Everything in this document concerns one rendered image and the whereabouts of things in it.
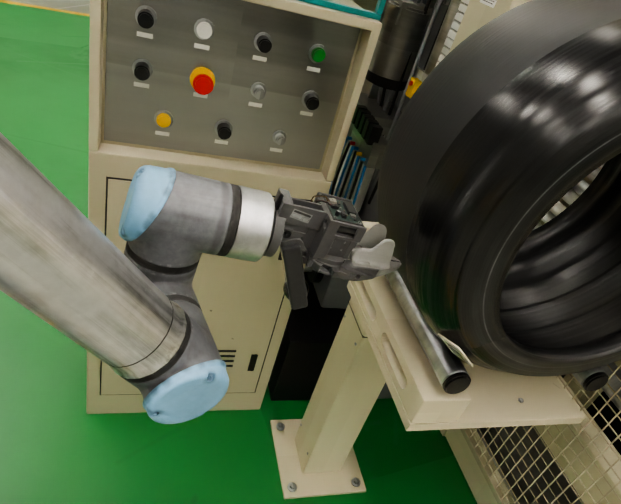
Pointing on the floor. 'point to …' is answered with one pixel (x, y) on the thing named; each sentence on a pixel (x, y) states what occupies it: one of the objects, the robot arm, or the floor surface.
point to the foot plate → (341, 481)
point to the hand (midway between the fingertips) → (390, 266)
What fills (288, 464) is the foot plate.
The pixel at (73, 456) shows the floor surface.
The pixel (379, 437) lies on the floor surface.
